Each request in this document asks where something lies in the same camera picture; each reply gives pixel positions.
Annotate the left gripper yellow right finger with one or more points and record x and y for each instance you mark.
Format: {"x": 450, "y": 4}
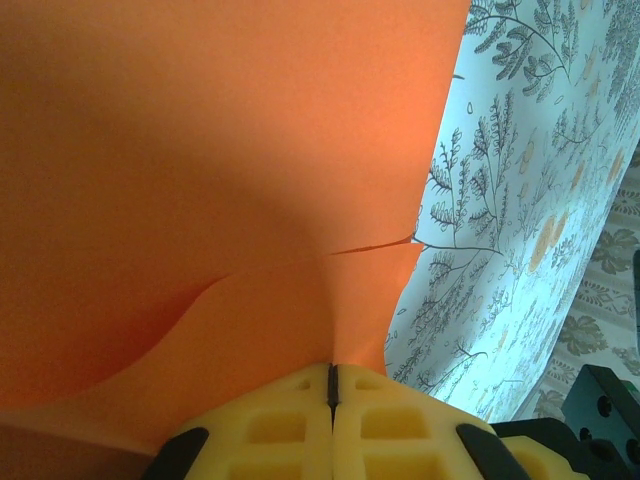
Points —
{"x": 390, "y": 435}

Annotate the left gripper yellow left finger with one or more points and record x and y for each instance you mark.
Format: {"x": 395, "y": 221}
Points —
{"x": 280, "y": 435}

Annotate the orange square paper sheet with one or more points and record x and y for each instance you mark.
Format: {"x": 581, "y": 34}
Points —
{"x": 200, "y": 150}

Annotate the floral patterned table mat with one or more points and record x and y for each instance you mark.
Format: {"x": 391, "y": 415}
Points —
{"x": 525, "y": 225}

